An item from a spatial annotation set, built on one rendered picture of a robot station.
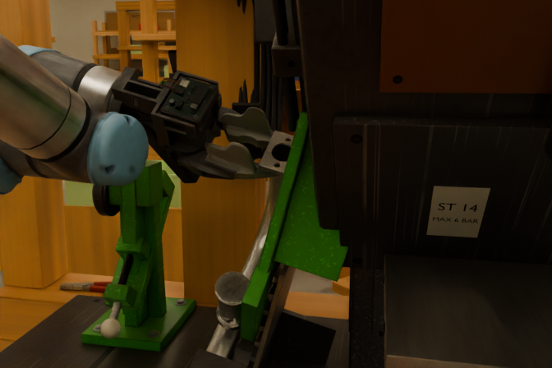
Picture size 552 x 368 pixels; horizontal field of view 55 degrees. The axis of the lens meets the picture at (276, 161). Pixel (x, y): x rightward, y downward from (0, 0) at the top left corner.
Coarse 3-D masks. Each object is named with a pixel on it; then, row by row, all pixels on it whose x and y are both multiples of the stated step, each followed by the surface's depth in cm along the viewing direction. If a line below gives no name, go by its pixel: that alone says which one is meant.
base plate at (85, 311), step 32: (64, 320) 87; (192, 320) 87; (320, 320) 87; (0, 352) 77; (32, 352) 77; (64, 352) 77; (96, 352) 77; (128, 352) 77; (160, 352) 77; (192, 352) 77
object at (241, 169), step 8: (208, 144) 62; (232, 144) 59; (240, 144) 58; (208, 152) 62; (216, 152) 62; (224, 152) 61; (232, 152) 60; (240, 152) 59; (248, 152) 59; (208, 160) 62; (216, 160) 62; (224, 160) 62; (232, 160) 61; (240, 160) 61; (248, 160) 60; (232, 168) 62; (240, 168) 62; (248, 168) 61; (256, 168) 62; (240, 176) 62; (248, 176) 62; (256, 176) 62; (264, 176) 62; (272, 176) 62
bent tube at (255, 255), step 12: (276, 132) 63; (276, 144) 62; (288, 144) 62; (264, 156) 61; (276, 156) 65; (264, 168) 61; (276, 168) 60; (276, 180) 65; (276, 192) 67; (264, 216) 70; (264, 228) 70; (264, 240) 69; (252, 252) 69; (252, 264) 68; (216, 336) 62; (228, 336) 62; (216, 348) 61; (228, 348) 61
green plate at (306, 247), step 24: (288, 168) 51; (288, 192) 52; (312, 192) 53; (288, 216) 54; (312, 216) 53; (288, 240) 54; (312, 240) 53; (336, 240) 53; (264, 264) 54; (288, 264) 54; (312, 264) 54; (336, 264) 53
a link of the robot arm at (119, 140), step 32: (0, 64) 41; (32, 64) 45; (0, 96) 42; (32, 96) 44; (64, 96) 48; (0, 128) 44; (32, 128) 46; (64, 128) 48; (96, 128) 51; (128, 128) 53; (32, 160) 55; (64, 160) 50; (96, 160) 51; (128, 160) 53
